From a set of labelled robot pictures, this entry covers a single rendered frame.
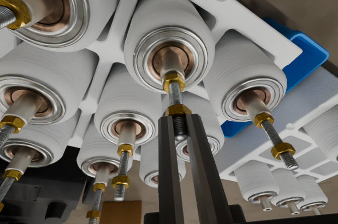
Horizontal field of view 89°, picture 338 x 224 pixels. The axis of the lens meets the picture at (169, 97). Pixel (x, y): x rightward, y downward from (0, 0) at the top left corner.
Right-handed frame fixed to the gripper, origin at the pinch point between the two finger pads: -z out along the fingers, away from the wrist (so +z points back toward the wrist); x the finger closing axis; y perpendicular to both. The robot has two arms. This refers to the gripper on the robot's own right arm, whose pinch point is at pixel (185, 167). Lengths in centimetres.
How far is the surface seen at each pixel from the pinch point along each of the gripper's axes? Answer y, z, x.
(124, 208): 110, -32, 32
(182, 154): 17.3, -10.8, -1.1
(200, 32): -2.8, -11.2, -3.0
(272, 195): 41.3, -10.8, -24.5
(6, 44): -0.7, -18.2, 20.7
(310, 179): 51, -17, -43
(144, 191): 97, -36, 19
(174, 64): -1.1, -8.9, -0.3
